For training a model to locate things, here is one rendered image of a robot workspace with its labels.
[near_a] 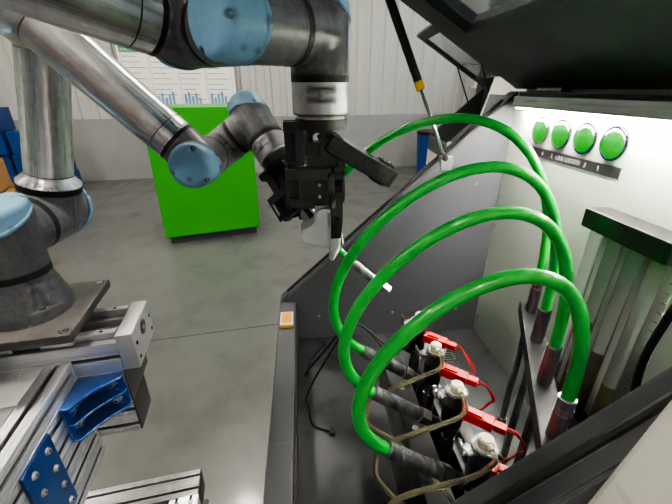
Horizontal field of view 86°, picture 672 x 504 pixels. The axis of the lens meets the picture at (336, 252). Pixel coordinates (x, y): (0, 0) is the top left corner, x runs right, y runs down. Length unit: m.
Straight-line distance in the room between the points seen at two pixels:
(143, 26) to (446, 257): 0.78
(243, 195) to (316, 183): 3.41
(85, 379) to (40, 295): 0.20
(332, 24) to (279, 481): 0.60
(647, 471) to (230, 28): 0.46
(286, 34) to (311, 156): 0.16
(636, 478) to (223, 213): 3.79
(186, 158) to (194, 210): 3.26
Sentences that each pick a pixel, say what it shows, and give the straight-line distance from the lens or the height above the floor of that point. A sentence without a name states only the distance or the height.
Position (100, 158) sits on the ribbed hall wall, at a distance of 7.46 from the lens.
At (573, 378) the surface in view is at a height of 1.19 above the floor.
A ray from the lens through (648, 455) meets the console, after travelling 0.33.
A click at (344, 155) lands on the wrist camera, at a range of 0.51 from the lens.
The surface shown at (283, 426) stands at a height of 0.95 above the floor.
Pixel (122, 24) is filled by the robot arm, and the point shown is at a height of 1.52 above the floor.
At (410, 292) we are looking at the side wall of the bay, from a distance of 0.99.
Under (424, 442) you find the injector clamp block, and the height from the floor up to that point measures 0.98.
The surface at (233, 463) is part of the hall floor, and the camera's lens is 1.83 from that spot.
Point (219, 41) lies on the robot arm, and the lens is 0.41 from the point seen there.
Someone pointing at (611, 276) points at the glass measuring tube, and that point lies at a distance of 0.67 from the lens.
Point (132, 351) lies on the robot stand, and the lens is 0.90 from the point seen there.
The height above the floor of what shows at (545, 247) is 1.22.
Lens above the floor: 1.46
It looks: 24 degrees down
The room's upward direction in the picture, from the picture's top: straight up
